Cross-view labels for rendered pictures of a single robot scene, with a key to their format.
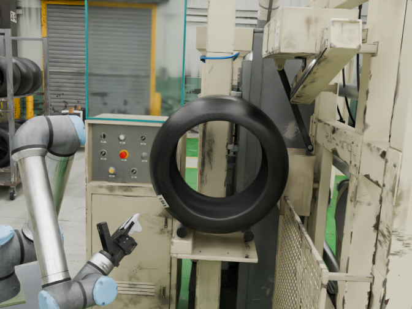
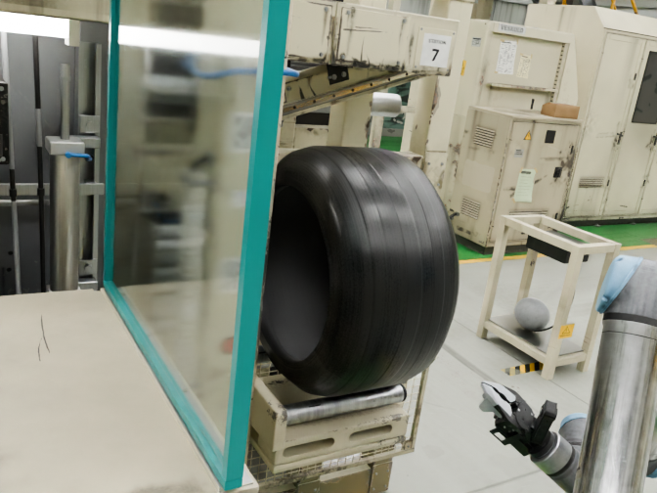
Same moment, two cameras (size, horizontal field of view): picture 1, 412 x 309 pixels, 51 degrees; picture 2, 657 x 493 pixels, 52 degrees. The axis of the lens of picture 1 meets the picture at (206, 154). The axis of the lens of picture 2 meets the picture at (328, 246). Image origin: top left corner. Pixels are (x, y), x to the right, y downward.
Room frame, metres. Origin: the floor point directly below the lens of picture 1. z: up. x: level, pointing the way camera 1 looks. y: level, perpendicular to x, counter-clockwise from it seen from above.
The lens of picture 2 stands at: (2.71, 1.19, 1.71)
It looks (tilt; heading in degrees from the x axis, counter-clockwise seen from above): 18 degrees down; 237
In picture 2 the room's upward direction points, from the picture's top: 7 degrees clockwise
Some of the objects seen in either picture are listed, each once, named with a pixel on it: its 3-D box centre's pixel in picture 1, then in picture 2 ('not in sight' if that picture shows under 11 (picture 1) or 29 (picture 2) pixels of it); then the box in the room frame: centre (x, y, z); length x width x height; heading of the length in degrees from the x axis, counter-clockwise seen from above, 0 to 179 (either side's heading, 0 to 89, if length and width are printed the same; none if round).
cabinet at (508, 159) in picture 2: not in sight; (512, 180); (-2.03, -3.09, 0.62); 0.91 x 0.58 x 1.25; 179
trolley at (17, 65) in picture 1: (7, 111); not in sight; (5.40, 2.49, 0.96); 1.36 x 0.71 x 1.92; 179
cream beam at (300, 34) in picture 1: (301, 38); (335, 34); (1.76, -0.35, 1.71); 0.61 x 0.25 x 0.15; 179
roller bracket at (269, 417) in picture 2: not in sight; (244, 386); (2.07, -0.06, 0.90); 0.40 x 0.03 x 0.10; 89
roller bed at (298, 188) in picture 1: (293, 181); not in sight; (2.10, -0.44, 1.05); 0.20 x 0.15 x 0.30; 179
